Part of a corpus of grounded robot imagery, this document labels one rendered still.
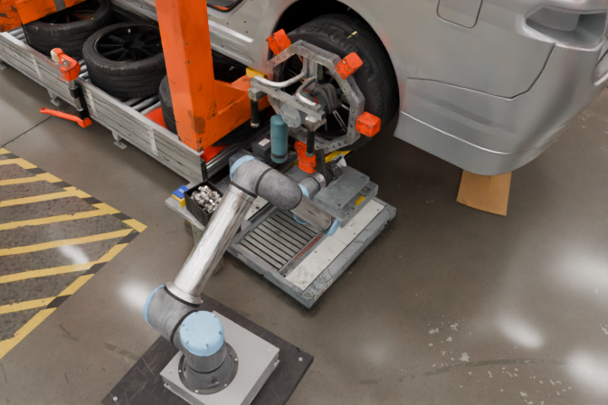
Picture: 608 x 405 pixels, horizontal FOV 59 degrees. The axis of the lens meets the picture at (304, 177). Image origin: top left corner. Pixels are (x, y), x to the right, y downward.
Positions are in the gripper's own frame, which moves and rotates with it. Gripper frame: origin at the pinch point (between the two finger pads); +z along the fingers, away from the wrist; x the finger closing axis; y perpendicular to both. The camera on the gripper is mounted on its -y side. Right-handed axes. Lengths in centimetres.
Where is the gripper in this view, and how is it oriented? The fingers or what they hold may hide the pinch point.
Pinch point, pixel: (341, 154)
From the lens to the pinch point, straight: 265.5
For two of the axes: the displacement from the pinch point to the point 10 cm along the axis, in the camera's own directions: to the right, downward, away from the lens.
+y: 5.3, 8.3, 1.7
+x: 5.7, -2.0, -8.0
